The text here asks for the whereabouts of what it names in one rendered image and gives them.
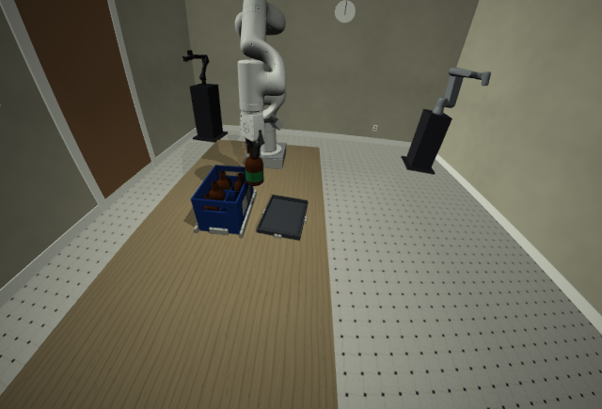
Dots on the brown ceramic bottle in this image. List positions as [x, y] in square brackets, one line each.
[239, 183]
[224, 183]

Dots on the blue bottle crate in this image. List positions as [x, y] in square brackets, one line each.
[233, 209]

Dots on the brown glass bottle with green label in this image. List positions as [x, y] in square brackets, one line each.
[254, 169]

